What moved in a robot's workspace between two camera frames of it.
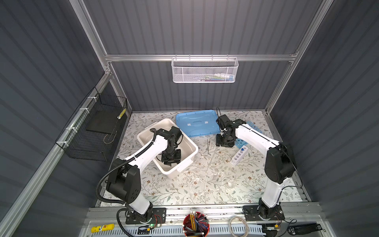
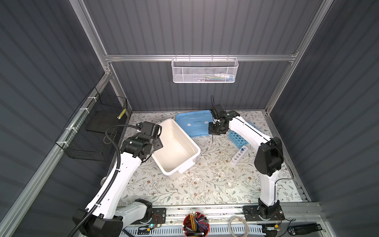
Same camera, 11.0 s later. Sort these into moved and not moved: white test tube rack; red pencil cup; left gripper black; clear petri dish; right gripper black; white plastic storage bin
Moved: right gripper black; left gripper black
Not moved: white test tube rack; white plastic storage bin; red pencil cup; clear petri dish
